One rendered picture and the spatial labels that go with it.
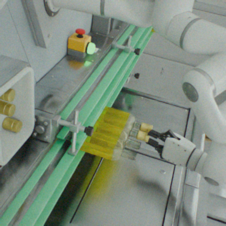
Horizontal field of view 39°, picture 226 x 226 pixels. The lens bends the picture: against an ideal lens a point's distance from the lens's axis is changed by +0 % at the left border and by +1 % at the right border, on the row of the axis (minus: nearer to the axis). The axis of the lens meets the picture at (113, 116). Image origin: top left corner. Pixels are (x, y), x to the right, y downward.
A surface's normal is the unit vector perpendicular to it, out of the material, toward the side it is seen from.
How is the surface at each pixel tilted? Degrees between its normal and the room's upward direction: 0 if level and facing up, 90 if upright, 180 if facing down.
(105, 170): 89
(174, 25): 124
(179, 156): 108
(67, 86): 90
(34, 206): 90
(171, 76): 90
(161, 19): 116
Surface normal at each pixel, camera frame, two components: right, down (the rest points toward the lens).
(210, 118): -0.61, 0.51
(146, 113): 0.14, -0.78
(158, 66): -0.29, 0.54
